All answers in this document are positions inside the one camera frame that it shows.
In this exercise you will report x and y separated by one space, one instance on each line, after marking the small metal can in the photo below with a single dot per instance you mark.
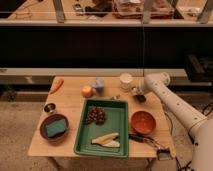
50 108

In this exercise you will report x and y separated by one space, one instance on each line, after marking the grey crumpled cup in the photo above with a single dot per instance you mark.
98 85

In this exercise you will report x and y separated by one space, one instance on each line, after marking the bunch of dark grapes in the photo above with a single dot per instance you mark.
96 114

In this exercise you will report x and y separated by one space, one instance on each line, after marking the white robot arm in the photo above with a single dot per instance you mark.
199 126

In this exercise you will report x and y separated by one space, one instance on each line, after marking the small metal object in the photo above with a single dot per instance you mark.
116 97

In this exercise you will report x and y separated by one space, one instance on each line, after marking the dark purple bowl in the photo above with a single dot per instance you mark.
49 120

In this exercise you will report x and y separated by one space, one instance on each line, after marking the green plastic tray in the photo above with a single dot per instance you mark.
116 113

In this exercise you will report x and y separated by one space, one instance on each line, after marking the orange bowl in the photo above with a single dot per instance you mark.
143 122

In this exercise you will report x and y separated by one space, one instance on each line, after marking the orange fruit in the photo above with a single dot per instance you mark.
87 91

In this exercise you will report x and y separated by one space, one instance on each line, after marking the black handled brush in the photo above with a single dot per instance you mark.
162 153

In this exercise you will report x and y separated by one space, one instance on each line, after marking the teal sponge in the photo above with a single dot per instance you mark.
56 127

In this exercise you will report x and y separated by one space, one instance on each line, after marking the orange carrot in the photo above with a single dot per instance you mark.
56 86

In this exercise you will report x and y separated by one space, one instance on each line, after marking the black eraser block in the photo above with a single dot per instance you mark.
140 98

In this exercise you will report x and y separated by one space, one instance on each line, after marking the white plastic cup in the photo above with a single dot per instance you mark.
126 80

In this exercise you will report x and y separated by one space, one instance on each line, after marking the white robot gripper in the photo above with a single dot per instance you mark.
135 91

